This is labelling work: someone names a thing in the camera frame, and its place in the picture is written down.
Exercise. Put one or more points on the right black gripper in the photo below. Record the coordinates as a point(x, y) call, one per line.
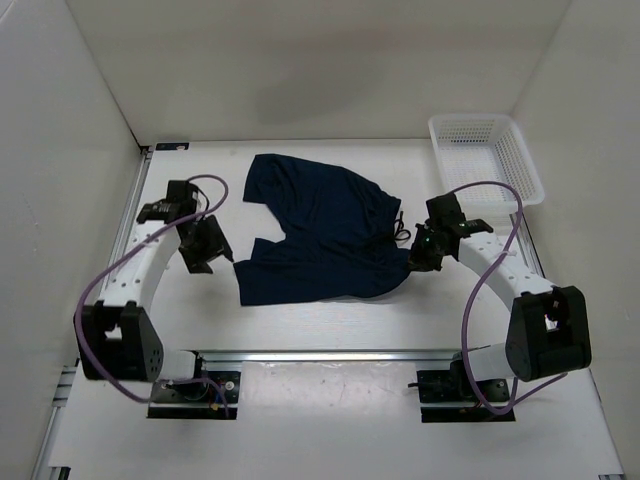
point(416, 260)

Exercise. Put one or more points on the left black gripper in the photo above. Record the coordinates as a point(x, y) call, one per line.
point(217, 246)

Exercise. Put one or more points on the navy blue shorts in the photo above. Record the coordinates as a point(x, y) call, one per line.
point(340, 235)

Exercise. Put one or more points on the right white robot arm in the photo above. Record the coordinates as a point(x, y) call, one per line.
point(475, 245)

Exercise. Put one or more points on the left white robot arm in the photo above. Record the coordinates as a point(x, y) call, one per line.
point(116, 339)

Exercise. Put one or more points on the white plastic basket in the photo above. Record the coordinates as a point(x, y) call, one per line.
point(488, 148)

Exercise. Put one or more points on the aluminium right side rail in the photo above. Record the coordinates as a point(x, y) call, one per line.
point(530, 240)

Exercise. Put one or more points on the aluminium rail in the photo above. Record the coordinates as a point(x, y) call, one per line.
point(133, 198)
point(331, 356)
point(530, 240)

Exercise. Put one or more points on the aluminium front rail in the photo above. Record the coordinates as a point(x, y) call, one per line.
point(331, 356)

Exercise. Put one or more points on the aluminium left side rail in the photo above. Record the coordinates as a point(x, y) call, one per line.
point(133, 198)

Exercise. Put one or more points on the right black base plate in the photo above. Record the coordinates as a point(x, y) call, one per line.
point(441, 401)

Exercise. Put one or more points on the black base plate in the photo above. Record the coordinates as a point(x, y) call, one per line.
point(441, 401)
point(199, 401)

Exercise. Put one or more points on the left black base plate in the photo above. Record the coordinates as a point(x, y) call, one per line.
point(199, 401)

